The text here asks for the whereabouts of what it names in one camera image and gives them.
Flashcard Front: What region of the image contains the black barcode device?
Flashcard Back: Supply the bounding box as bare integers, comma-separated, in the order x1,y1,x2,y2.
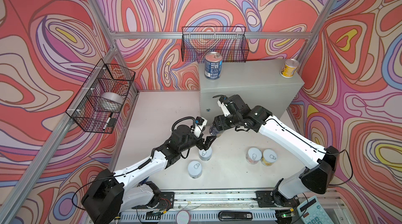
218,211,253,221

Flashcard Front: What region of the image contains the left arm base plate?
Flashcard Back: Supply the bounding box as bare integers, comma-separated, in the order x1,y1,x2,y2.
131,191,175,210

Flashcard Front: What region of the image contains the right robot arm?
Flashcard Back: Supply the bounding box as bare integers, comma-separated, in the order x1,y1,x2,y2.
210,95,340,206

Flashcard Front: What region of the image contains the teal can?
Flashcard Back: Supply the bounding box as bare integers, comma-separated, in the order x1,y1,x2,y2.
198,148,213,162
187,161,203,179

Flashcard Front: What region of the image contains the pink-label can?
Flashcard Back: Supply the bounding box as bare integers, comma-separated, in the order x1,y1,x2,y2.
246,147,262,164

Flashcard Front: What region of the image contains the teal calculator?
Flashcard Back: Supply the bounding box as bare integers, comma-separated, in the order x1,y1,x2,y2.
297,196,334,224

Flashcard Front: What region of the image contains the grey metal cabinet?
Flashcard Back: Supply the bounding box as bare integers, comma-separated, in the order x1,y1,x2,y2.
198,60,304,125

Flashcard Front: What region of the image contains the small orange-label can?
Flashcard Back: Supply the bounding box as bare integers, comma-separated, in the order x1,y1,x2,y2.
280,59,299,78

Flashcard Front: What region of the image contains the yellow-label can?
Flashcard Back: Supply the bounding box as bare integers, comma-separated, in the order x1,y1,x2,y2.
261,149,277,166

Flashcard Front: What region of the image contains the teal can front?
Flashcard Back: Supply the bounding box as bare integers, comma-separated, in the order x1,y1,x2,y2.
187,161,203,179

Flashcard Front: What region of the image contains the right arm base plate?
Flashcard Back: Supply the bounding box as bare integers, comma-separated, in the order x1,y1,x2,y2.
254,179,296,207

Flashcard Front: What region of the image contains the green circuit board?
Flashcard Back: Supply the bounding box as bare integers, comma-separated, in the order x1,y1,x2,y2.
145,211,164,220

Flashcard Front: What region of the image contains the chopped tomato can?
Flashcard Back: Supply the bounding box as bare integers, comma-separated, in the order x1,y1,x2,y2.
209,124,224,138

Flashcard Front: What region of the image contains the back black wire basket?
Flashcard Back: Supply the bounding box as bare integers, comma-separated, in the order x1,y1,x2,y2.
181,25,249,63

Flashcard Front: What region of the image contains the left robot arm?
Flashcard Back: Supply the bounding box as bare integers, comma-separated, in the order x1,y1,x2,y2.
81,117,216,224

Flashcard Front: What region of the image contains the black wire basket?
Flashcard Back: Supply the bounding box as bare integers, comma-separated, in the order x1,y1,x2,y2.
66,60,136,134
181,25,249,63

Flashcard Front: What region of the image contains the left black wire basket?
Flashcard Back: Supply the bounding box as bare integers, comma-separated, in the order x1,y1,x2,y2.
66,60,136,134

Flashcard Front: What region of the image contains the large blue-label can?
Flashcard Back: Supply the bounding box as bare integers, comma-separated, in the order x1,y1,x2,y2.
204,52,223,80

